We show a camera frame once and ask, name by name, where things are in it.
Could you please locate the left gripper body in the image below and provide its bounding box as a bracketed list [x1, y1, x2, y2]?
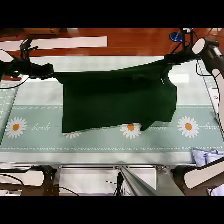
[30, 62, 55, 80]

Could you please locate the light blue garment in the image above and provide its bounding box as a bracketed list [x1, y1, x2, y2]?
[191, 148, 224, 197]

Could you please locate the blue round disc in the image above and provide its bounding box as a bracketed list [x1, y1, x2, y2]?
[168, 31, 185, 43]

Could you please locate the dark green T-shirt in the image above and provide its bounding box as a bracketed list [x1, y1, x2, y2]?
[52, 60, 178, 134]

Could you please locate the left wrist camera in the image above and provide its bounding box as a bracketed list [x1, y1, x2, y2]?
[18, 37, 38, 60]

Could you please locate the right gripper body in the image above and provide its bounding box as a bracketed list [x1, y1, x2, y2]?
[163, 51, 190, 67]

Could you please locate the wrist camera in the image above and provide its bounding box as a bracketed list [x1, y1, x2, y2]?
[18, 37, 38, 60]
[179, 27, 196, 46]

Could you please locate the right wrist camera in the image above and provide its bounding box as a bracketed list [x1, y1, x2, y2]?
[179, 27, 196, 46]

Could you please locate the silver frame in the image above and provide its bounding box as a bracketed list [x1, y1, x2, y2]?
[0, 161, 188, 197]

